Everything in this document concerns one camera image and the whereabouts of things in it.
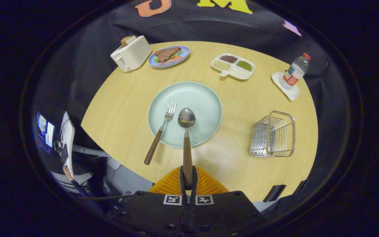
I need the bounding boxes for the brown steak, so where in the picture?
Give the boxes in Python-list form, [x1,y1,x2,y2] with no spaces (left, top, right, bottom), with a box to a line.
[155,46,182,63]

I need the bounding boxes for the small white coaster tray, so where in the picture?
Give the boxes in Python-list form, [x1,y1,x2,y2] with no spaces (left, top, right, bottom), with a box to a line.
[271,72,300,101]

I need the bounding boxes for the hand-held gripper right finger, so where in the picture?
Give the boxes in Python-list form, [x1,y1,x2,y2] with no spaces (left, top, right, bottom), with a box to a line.
[189,166,266,237]

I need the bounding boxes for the toasted bread slice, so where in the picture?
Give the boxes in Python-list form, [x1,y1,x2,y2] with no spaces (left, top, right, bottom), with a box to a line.
[121,35,137,47]

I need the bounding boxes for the vegetable garnish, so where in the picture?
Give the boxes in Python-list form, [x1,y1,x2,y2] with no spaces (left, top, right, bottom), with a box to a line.
[154,49,185,65]

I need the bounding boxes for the white toaster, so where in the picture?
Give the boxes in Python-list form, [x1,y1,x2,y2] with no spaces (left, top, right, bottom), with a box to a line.
[110,35,152,72]

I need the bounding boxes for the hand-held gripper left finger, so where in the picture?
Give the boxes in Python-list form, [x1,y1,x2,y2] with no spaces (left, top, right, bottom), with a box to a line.
[106,166,189,237]

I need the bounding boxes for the wooden handled metal spoon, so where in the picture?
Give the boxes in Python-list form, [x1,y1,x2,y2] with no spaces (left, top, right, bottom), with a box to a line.
[177,108,196,190]

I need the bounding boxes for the white divided dish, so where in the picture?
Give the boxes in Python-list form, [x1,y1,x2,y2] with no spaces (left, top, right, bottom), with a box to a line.
[210,53,256,80]

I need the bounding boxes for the green beans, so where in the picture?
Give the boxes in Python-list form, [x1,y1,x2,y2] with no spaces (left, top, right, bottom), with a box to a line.
[236,60,253,72]

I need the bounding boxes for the metal wire basket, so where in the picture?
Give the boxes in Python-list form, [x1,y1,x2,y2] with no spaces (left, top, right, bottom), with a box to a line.
[248,111,296,158]

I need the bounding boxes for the computer monitor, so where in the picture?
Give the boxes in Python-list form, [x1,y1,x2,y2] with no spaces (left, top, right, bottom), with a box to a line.
[37,111,55,153]

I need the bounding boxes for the pale green plate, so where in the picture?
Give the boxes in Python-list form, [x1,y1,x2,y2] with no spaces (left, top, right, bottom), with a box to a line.
[147,81,223,148]

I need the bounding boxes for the pale beans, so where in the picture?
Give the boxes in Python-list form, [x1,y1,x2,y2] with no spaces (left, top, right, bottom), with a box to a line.
[213,60,231,71]

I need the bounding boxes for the clear water bottle red cap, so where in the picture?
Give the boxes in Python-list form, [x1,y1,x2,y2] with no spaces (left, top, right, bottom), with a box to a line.
[280,52,311,90]

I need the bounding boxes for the wooden handled metal fork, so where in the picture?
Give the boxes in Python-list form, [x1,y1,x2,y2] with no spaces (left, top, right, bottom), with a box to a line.
[144,102,177,165]

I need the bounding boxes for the blue plate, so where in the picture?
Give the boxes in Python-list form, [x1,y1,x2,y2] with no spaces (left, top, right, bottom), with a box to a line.
[148,46,190,68]

